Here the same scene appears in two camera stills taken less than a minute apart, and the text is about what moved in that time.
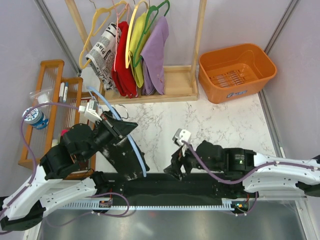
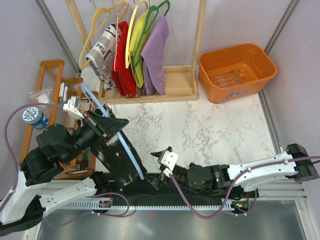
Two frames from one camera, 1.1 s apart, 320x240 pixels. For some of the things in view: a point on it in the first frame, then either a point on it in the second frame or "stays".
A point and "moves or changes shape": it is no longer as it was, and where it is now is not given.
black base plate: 151,187 stays
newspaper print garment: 103,55 stays
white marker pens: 63,91 stays
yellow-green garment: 140,36 stays
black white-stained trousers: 124,158 moves or changes shape
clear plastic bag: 43,96 stays
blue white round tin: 36,118 stays
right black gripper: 177,159 -> 155,182
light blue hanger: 128,136 -> 122,142
